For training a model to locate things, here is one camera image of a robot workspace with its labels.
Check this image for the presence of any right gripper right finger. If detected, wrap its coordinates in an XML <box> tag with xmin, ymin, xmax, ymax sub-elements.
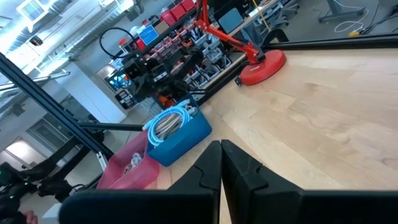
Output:
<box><xmin>221</xmin><ymin>139</ymin><xmax>304</xmax><ymax>192</ymax></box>

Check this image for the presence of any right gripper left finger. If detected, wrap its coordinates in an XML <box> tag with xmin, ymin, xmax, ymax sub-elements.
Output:
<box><xmin>167</xmin><ymin>140</ymin><xmax>222</xmax><ymax>191</ymax></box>

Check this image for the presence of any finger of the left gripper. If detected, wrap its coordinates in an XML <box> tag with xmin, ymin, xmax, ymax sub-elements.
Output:
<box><xmin>139</xmin><ymin>83</ymin><xmax>164</xmax><ymax>102</ymax></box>
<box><xmin>169</xmin><ymin>81</ymin><xmax>190</xmax><ymax>100</ymax></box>

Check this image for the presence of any beige cable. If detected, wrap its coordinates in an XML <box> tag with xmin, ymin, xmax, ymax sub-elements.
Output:
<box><xmin>155</xmin><ymin>107</ymin><xmax>200</xmax><ymax>141</ymax></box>

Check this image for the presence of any light blue cable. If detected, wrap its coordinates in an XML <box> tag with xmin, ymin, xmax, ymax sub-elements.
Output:
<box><xmin>142</xmin><ymin>99</ymin><xmax>200</xmax><ymax>147</ymax></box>

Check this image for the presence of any teal plastic bin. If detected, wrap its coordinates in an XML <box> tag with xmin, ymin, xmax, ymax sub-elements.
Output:
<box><xmin>146</xmin><ymin>95</ymin><xmax>213</xmax><ymax>167</ymax></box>

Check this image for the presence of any parts bin shelf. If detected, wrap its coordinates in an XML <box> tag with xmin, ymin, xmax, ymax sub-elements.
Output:
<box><xmin>121</xmin><ymin>0</ymin><xmax>237</xmax><ymax>94</ymax></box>

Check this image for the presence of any pink plastic bin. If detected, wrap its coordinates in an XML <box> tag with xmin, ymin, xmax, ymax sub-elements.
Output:
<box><xmin>96</xmin><ymin>132</ymin><xmax>161</xmax><ymax>190</ymax></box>

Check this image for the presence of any grey laptop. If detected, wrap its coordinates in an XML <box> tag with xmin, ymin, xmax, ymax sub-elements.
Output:
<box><xmin>218</xmin><ymin>7</ymin><xmax>244</xmax><ymax>34</ymax></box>

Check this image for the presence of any red desk lamp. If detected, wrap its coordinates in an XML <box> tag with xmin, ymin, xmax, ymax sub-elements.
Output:
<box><xmin>195</xmin><ymin>0</ymin><xmax>287</xmax><ymax>86</ymax></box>

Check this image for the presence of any person's hand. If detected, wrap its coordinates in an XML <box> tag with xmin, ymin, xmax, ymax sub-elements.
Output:
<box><xmin>24</xmin><ymin>210</ymin><xmax>39</xmax><ymax>224</ymax></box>

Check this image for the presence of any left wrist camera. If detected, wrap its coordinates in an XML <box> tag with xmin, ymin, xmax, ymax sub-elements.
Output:
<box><xmin>124</xmin><ymin>60</ymin><xmax>146</xmax><ymax>80</ymax></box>

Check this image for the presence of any yellow extension cord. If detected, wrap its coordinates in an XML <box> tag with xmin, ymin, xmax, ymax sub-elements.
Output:
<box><xmin>251</xmin><ymin>0</ymin><xmax>361</xmax><ymax>37</ymax></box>

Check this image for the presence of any white loose cable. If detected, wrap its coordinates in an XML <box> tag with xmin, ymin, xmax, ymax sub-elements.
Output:
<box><xmin>334</xmin><ymin>8</ymin><xmax>371</xmax><ymax>34</ymax></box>

